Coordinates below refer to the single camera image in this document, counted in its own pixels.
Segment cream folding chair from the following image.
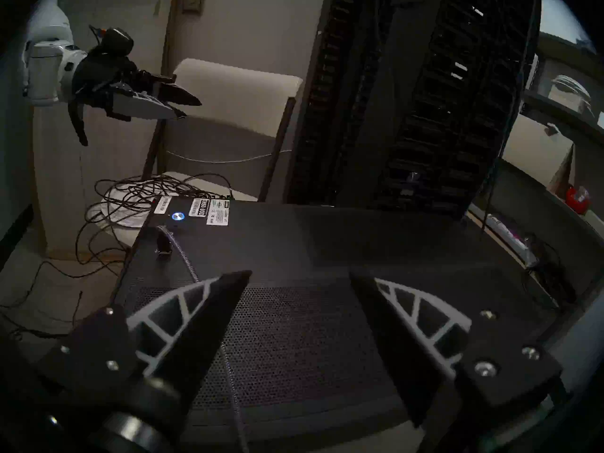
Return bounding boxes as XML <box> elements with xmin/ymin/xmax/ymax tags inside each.
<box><xmin>142</xmin><ymin>58</ymin><xmax>305</xmax><ymax>202</ymax></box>

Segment black workstation tower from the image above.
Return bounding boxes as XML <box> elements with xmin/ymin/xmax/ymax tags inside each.
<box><xmin>111</xmin><ymin>195</ymin><xmax>562</xmax><ymax>453</ymax></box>

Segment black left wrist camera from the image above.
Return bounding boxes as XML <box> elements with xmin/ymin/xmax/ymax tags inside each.
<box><xmin>99</xmin><ymin>27</ymin><xmax>135</xmax><ymax>56</ymax></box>

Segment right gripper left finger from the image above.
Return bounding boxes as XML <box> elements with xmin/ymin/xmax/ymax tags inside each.
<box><xmin>40</xmin><ymin>269</ymin><xmax>253</xmax><ymax>410</ymax></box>

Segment white wire coil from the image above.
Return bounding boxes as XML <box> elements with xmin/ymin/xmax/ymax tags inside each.
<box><xmin>550</xmin><ymin>75</ymin><xmax>593</xmax><ymax>103</ymax></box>

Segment black cable coil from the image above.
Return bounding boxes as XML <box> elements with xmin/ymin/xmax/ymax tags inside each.
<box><xmin>521</xmin><ymin>235</ymin><xmax>579</xmax><ymax>311</ymax></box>

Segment black floor cables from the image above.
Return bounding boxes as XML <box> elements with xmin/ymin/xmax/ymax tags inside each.
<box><xmin>0</xmin><ymin>261</ymin><xmax>123</xmax><ymax>342</ymax></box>

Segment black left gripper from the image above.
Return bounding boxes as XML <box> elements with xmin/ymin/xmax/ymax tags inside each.
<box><xmin>67</xmin><ymin>51</ymin><xmax>203</xmax><ymax>122</ymax></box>

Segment grey braided USB cable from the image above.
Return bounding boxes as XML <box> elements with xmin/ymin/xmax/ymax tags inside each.
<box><xmin>156</xmin><ymin>226</ymin><xmax>251</xmax><ymax>453</ymax></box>

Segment black server rack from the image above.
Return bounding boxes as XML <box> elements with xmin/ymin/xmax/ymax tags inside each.
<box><xmin>285</xmin><ymin>0</ymin><xmax>543</xmax><ymax>221</ymax></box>

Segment tangled black cables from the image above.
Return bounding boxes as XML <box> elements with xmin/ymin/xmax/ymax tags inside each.
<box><xmin>75</xmin><ymin>173</ymin><xmax>234</xmax><ymax>278</ymax></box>

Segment grey metal shelf unit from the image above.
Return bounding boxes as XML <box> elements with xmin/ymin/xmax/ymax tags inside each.
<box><xmin>465</xmin><ymin>32</ymin><xmax>604</xmax><ymax>325</ymax></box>

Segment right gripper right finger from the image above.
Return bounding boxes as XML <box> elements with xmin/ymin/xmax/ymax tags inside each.
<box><xmin>349</xmin><ymin>268</ymin><xmax>564</xmax><ymax>429</ymax></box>

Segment beige wood-framed panel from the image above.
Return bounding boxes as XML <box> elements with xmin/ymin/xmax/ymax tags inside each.
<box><xmin>31</xmin><ymin>0</ymin><xmax>177</xmax><ymax>261</ymax></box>

